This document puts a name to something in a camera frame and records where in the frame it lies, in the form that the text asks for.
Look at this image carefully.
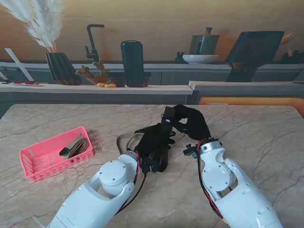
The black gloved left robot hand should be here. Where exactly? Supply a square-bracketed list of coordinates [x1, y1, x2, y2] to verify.
[134, 122, 177, 162]

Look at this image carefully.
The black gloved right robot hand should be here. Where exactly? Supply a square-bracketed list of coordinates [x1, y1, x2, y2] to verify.
[171, 104, 211, 142]

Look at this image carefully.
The dark brown woven belt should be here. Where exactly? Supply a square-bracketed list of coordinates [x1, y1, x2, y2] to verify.
[142, 106, 176, 173]

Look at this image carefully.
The beige woven belt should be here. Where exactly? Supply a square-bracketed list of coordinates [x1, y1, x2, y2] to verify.
[58, 138, 90, 159]

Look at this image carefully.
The pink plastic storage basket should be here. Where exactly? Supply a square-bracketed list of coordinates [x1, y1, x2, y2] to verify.
[19, 126, 95, 182]

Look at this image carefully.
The olive flat canvas belt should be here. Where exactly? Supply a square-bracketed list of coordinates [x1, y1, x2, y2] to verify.
[116, 133, 144, 158]

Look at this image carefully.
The grey kitchen counter wood top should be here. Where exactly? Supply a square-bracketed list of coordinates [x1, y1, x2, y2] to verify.
[0, 60, 304, 118]

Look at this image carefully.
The dark low tray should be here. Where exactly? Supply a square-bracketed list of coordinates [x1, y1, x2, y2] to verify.
[108, 71, 152, 87]

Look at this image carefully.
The white ceramic bowl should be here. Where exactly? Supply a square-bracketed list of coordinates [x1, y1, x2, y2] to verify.
[182, 54, 219, 64]

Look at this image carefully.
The tall black cylinder container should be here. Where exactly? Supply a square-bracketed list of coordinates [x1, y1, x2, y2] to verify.
[120, 40, 145, 88]

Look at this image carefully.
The grey ceramic jug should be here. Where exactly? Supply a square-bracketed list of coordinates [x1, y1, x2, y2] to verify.
[190, 27, 220, 56]

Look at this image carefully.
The cactus plant in bowl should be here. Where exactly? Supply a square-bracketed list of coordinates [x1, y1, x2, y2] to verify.
[75, 58, 112, 86]

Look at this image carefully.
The dark tilted panel stand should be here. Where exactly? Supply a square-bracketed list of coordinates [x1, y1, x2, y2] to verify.
[224, 30, 285, 83]

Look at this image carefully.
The dark ribbed vase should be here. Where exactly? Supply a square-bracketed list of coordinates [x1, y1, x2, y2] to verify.
[45, 52, 80, 86]

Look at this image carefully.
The black kitchen faucet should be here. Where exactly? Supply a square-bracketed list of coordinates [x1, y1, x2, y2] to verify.
[85, 24, 105, 63]

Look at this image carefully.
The yellow wooden spatula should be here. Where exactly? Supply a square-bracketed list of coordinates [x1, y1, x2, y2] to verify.
[281, 32, 296, 57]

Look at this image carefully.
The plate with red food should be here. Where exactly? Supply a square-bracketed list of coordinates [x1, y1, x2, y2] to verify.
[8, 81, 45, 87]

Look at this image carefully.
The white leaning board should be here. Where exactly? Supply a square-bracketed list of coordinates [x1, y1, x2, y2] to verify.
[4, 47, 35, 82]

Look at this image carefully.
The white pampas grass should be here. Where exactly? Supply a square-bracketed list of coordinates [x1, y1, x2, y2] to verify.
[0, 0, 65, 53]

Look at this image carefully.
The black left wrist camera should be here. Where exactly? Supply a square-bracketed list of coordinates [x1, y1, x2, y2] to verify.
[141, 159, 159, 174]

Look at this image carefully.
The red black left arm cable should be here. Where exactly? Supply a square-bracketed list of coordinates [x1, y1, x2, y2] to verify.
[116, 152, 148, 215]

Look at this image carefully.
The red black arm cable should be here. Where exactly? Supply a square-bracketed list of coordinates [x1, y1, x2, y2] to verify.
[196, 140, 226, 219]
[116, 152, 148, 215]

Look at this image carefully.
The red black right arm cable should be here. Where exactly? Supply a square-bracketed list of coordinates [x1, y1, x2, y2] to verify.
[196, 140, 226, 219]

